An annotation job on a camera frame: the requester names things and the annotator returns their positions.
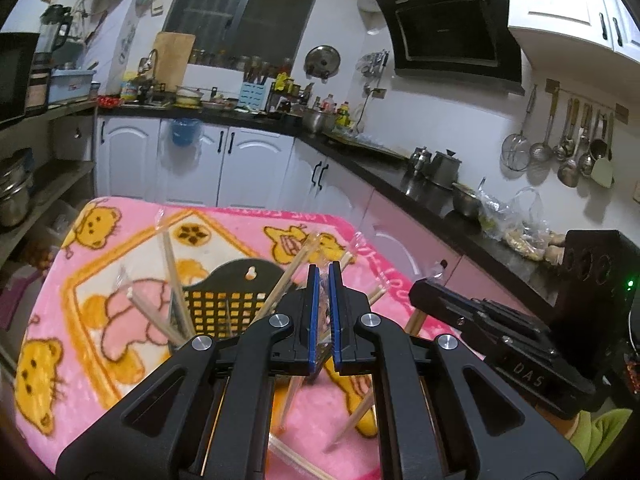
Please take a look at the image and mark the hanging steel pot lid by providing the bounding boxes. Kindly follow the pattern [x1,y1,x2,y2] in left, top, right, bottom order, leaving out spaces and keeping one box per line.
[304,45,342,82]

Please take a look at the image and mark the black range hood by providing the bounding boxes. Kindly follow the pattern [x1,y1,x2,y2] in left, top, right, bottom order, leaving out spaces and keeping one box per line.
[374,0,524,97]

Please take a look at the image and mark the clear plastic bag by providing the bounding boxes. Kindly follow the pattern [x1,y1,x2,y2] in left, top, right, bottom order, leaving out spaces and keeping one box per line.
[476,186,547,242]

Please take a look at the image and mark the steel mesh strainer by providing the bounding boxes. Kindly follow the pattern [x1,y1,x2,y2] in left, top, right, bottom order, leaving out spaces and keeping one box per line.
[501,85,539,172]

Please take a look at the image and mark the wall utensil rail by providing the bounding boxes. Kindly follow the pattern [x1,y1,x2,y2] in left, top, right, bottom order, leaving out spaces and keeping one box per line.
[544,79,629,123]

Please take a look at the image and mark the row of spice jars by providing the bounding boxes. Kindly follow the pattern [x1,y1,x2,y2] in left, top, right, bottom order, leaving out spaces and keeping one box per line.
[189,49,252,69]

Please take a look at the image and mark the large steel ladle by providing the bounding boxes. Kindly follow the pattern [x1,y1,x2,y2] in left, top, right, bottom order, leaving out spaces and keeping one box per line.
[556,102,584,189]

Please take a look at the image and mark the dark grey utensil holder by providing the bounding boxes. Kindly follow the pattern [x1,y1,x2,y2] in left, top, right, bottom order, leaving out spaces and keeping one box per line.
[172,259,311,347]

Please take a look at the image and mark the dark framed window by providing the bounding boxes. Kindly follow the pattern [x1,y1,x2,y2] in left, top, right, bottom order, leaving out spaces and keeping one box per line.
[161,0,332,69]

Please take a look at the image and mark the metal shelf rack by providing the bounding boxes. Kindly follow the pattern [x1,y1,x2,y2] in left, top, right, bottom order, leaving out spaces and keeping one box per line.
[0,100,98,271]

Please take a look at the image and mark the steel bowl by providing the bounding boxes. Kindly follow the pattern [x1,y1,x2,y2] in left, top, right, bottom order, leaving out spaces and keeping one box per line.
[451,182,484,219]

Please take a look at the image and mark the white spatula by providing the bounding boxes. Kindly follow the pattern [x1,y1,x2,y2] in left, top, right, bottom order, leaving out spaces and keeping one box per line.
[591,112,616,189]

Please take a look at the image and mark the kitchen faucet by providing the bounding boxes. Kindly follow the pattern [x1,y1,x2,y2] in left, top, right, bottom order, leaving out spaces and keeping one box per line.
[139,49,162,87]

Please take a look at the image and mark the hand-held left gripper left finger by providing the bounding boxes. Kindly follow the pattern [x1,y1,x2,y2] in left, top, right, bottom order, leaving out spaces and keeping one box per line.
[55,264,322,480]

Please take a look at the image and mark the stacked steel pots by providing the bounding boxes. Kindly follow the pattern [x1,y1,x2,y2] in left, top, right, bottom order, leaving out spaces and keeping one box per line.
[0,149,34,227]

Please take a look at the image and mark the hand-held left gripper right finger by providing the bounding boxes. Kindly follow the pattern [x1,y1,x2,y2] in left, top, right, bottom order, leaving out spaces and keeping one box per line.
[329,259,587,480]

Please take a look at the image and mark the black kitchen countertop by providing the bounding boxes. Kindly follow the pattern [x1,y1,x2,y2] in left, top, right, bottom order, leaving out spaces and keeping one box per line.
[97,99,568,306]

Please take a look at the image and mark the white wall cabinet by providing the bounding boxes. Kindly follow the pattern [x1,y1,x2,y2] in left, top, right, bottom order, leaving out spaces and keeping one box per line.
[506,0,640,63]

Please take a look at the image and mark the steel cooking pot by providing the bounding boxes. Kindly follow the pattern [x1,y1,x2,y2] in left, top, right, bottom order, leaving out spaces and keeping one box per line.
[301,109,334,134]

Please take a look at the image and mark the printed pink blanket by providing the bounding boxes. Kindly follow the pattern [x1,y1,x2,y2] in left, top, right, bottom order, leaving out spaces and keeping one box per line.
[12,195,483,480]

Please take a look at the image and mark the person's right forearm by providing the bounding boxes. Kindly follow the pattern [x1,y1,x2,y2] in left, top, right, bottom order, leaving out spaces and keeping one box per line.
[565,407,637,472]

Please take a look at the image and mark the blue knife block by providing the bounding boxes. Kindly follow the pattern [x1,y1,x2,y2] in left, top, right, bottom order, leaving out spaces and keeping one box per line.
[238,80,274,112]

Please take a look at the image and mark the blender with dark jug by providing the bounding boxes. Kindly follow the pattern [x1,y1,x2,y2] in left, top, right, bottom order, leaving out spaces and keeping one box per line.
[37,4,74,69]

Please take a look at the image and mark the white kitchen base cabinet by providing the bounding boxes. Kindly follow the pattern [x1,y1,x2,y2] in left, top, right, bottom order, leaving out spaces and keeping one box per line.
[94,115,467,283]

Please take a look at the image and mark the steel spoon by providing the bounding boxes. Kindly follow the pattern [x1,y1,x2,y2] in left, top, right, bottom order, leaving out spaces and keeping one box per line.
[552,99,577,161]

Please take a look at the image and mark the wooden cutting board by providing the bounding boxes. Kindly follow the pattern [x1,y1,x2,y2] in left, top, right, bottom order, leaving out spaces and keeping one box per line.
[151,31,197,94]

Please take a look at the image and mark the black microwave oven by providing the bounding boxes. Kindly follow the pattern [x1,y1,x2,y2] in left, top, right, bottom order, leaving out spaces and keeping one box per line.
[0,32,42,127]

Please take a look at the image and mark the large steel kettle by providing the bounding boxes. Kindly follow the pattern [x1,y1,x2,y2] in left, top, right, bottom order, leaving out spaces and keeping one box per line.
[429,148,462,189]

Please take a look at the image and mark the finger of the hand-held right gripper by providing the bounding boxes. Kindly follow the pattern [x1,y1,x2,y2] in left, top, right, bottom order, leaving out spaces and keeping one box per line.
[409,279,551,357]

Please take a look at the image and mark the blue plastic basket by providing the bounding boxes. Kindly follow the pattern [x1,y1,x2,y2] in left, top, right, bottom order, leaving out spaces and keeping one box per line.
[46,68,97,104]

